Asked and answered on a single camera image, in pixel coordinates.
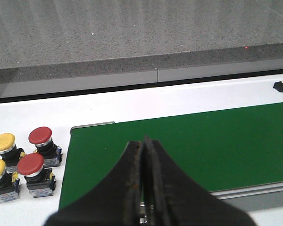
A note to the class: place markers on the black sensor with cable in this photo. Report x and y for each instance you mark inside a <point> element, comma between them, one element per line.
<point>278,86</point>

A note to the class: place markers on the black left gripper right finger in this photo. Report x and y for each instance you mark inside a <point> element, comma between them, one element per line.
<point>172,198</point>

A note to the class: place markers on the green conveyor belt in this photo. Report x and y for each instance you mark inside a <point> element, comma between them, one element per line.
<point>220,150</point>

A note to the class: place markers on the silver aluminium conveyor rail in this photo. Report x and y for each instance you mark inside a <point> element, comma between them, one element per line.
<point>253,198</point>

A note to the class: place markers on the silver belt end bracket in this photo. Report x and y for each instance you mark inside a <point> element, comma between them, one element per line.
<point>89,125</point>

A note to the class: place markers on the yellow push button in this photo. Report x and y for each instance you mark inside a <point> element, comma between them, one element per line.
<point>9,152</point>
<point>9,184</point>

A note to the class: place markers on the grey stone slab left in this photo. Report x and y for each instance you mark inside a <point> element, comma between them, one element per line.
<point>51,46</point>

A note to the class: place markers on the red push button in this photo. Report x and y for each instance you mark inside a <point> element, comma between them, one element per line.
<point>40,181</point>
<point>41,137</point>

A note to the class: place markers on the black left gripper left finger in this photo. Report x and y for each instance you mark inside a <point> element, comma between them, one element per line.
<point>114,201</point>

